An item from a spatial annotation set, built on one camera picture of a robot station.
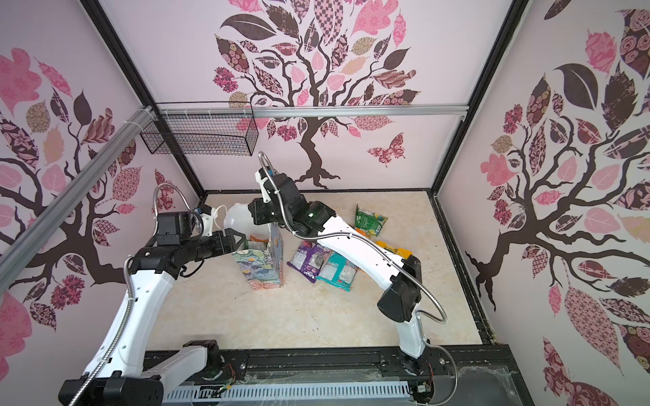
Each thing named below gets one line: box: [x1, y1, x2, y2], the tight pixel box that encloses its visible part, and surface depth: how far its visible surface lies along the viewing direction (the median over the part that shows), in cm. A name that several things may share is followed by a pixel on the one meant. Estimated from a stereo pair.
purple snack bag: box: [286, 240, 331, 284], surface depth 96 cm
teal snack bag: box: [315, 250, 359, 292], surface depth 92 cm
